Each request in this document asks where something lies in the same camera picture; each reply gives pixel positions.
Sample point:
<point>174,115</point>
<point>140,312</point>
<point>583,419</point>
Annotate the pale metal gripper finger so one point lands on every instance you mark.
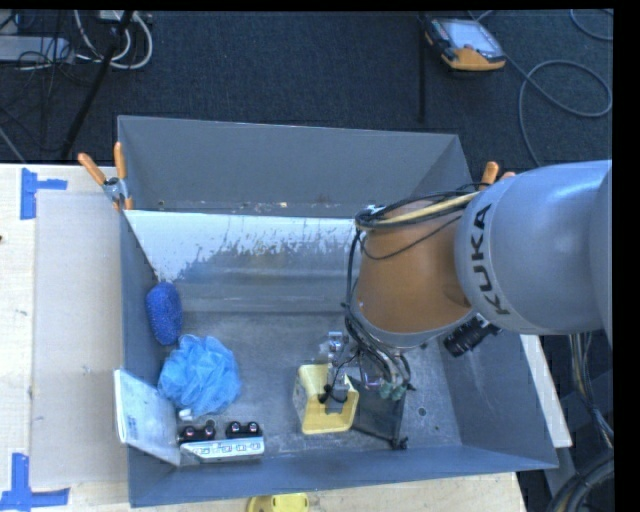
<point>337,395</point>
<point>334,347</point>

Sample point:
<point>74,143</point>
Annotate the yellow open box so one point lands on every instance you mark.
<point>312,415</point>

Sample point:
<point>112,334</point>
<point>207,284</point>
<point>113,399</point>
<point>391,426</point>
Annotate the black mesh pouch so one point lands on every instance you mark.
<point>377,415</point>

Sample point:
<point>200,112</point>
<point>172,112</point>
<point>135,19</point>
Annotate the blister pack with black parts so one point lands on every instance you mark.
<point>222,445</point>

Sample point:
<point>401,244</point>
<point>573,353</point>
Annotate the light blue mesh bath pouf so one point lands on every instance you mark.
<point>200,375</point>

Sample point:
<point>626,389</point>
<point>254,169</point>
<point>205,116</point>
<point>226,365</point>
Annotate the dark blue sponge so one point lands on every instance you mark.
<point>164,312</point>

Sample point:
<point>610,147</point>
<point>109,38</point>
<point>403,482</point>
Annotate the grey metal bin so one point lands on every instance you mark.
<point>280,170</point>

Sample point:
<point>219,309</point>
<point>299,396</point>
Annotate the white printed booklet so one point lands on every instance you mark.
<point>145,420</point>

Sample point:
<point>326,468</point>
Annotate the pale cardboard board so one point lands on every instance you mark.
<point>75,325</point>

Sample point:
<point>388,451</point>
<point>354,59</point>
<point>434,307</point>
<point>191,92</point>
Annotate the black cylinder on white bracket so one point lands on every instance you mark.
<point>467,339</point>

